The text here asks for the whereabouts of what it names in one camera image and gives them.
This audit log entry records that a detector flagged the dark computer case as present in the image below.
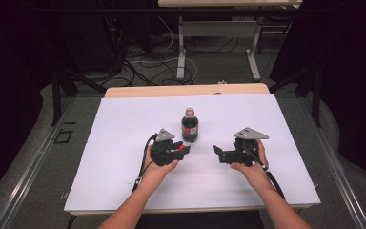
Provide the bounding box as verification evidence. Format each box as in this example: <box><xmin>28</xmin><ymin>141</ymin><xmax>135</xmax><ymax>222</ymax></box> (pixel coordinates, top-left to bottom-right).
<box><xmin>56</xmin><ymin>13</ymin><xmax>127</xmax><ymax>74</ymax></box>

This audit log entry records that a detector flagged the person's left hand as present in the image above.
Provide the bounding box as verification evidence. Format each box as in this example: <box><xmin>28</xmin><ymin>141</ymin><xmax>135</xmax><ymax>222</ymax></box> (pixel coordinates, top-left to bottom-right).
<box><xmin>139</xmin><ymin>146</ymin><xmax>180</xmax><ymax>192</ymax></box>

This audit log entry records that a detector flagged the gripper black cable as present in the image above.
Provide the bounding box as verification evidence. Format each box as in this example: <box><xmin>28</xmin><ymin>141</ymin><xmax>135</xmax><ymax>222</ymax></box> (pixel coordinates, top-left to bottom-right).
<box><xmin>132</xmin><ymin>134</ymin><xmax>158</xmax><ymax>194</ymax></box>
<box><xmin>234</xmin><ymin>142</ymin><xmax>286</xmax><ymax>200</ymax></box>

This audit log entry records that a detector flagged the white-legged desk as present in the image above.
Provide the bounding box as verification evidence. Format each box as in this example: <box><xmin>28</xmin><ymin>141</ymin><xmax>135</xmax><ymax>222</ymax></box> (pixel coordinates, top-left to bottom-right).
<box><xmin>157</xmin><ymin>0</ymin><xmax>303</xmax><ymax>82</ymax></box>

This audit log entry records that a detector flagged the metal floor rail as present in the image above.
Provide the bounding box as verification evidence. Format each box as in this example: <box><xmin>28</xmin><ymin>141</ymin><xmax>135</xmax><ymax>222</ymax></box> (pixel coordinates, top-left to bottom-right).
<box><xmin>297</xmin><ymin>94</ymin><xmax>366</xmax><ymax>229</ymax></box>
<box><xmin>0</xmin><ymin>94</ymin><xmax>78</xmax><ymax>229</ymax></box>

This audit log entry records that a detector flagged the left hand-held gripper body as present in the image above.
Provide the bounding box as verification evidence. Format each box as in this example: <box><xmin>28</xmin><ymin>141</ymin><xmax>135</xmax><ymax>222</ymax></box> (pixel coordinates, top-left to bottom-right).
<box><xmin>150</xmin><ymin>127</ymin><xmax>181</xmax><ymax>167</ymax></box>

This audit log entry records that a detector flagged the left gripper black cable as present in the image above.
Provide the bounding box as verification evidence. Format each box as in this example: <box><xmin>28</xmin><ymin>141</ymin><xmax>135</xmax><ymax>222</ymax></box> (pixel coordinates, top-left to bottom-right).
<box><xmin>132</xmin><ymin>134</ymin><xmax>158</xmax><ymax>194</ymax></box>

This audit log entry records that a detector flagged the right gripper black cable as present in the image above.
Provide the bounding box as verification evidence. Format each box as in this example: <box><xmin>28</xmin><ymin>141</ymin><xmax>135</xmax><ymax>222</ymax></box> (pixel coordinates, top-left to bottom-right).
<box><xmin>234</xmin><ymin>142</ymin><xmax>286</xmax><ymax>200</ymax></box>

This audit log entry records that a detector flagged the white table mat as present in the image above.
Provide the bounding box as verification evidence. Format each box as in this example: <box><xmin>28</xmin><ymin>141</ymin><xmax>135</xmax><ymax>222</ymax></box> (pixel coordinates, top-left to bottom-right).
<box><xmin>63</xmin><ymin>93</ymin><xmax>321</xmax><ymax>213</ymax></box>

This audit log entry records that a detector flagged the dark curtain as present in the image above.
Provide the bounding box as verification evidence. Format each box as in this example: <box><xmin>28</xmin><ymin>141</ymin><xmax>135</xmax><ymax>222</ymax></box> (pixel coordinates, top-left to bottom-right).
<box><xmin>0</xmin><ymin>0</ymin><xmax>56</xmax><ymax>211</ymax></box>
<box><xmin>268</xmin><ymin>0</ymin><xmax>366</xmax><ymax>190</ymax></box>

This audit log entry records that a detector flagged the black horizontal bar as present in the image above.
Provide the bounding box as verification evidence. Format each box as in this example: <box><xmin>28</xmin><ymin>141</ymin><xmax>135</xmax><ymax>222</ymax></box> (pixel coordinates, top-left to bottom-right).
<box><xmin>32</xmin><ymin>7</ymin><xmax>299</xmax><ymax>17</ymax></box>

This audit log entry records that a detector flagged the dark soda bottle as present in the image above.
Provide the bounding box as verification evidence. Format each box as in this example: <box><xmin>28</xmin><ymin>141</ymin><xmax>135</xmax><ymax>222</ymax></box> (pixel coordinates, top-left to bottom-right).
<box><xmin>180</xmin><ymin>107</ymin><xmax>200</xmax><ymax>143</ymax></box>

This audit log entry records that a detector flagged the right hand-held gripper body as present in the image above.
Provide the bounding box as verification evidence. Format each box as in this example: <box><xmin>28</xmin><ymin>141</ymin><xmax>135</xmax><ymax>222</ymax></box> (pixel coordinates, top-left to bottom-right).
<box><xmin>234</xmin><ymin>126</ymin><xmax>271</xmax><ymax>167</ymax></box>

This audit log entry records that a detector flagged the black floor cable bundle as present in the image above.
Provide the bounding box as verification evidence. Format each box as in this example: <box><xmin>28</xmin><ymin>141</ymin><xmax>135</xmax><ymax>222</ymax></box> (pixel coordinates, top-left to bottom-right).
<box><xmin>106</xmin><ymin>17</ymin><xmax>194</xmax><ymax>88</ymax></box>

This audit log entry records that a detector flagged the black metal stand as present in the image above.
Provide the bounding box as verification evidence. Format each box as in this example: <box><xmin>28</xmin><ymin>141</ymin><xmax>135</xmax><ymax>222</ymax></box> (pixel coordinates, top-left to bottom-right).
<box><xmin>269</xmin><ymin>61</ymin><xmax>324</xmax><ymax>129</ymax></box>
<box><xmin>51</xmin><ymin>61</ymin><xmax>108</xmax><ymax>127</ymax></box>

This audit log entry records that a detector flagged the white floor cable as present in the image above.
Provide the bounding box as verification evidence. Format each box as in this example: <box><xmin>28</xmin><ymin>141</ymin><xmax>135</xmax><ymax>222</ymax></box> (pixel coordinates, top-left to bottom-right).
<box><xmin>129</xmin><ymin>17</ymin><xmax>199</xmax><ymax>84</ymax></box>

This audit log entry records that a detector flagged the person's right hand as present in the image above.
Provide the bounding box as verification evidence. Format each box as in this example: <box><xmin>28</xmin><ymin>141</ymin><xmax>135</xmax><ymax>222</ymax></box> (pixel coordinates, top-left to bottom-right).
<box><xmin>230</xmin><ymin>139</ymin><xmax>276</xmax><ymax>194</ymax></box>

